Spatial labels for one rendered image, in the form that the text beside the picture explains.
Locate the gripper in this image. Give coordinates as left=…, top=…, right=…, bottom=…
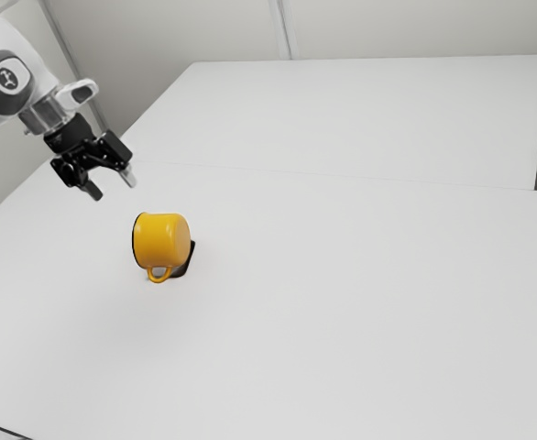
left=43, top=112, right=138, bottom=202

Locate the yellow enamel mug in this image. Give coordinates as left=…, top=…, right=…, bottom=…
left=132, top=211, right=192, bottom=284

